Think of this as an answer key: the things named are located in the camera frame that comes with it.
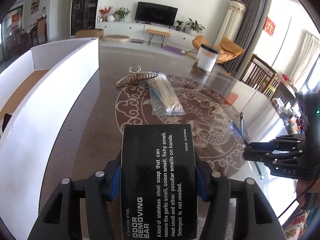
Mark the dark wooden chair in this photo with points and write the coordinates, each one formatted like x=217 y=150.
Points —
x=262 y=77

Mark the dark glass display cabinet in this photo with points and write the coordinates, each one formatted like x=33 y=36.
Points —
x=86 y=7

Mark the beige cat scratcher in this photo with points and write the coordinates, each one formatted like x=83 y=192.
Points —
x=116 y=38

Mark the floral printed cloth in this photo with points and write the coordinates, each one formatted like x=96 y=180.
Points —
x=302 y=227

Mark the white television cabinet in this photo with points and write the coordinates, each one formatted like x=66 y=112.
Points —
x=125 y=27

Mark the framed wall painting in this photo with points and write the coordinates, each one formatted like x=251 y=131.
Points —
x=35 y=3

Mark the purple floor mat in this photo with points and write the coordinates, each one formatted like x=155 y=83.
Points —
x=173 y=50

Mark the orange lounge chair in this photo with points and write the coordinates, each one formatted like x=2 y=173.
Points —
x=227 y=47

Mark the grey curtain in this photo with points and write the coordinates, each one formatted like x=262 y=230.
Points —
x=250 y=25

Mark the wooden bench with metal legs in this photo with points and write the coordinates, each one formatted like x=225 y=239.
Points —
x=158 y=31

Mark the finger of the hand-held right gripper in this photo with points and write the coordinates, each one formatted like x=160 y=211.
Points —
x=275 y=145
x=270 y=156

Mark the brown patterned desktop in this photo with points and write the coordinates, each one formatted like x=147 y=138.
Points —
x=112 y=135

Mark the green potted plant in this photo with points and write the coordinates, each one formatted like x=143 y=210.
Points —
x=121 y=13

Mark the person's right hand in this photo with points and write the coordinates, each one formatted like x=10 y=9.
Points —
x=311 y=192

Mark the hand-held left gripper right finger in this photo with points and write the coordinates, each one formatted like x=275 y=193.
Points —
x=202 y=180

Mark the clear jar with black lid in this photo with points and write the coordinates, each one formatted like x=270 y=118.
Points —
x=206 y=60

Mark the cream covered air conditioner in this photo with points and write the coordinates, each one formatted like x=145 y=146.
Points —
x=231 y=22

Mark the bag of cotton swabs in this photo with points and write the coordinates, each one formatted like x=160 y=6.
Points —
x=163 y=95

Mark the small potted plant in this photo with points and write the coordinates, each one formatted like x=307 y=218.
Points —
x=179 y=25

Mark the brown cardboard box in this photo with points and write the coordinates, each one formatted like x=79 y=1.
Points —
x=88 y=34

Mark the grey floor pad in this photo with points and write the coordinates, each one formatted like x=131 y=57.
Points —
x=137 y=40

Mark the black printed box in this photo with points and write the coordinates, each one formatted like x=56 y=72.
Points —
x=160 y=180

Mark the large leafy potted plant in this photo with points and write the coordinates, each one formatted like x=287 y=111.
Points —
x=195 y=26

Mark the black television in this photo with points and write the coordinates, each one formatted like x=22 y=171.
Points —
x=156 y=13

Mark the red door decoration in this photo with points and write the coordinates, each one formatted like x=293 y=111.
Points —
x=15 y=20

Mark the red window decoration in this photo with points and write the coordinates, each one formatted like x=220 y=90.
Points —
x=270 y=26

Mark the red flowers in vase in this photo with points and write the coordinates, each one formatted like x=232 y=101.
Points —
x=105 y=12

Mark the pile of packaged goods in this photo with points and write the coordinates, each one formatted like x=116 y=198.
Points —
x=287 y=115

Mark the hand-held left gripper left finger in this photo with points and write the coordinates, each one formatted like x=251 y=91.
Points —
x=115 y=180

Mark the eyeglasses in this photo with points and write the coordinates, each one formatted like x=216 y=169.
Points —
x=241 y=130

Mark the gold hair claw clip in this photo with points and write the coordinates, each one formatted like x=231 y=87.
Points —
x=137 y=78

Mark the white round vase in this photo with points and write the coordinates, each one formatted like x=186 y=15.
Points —
x=110 y=18

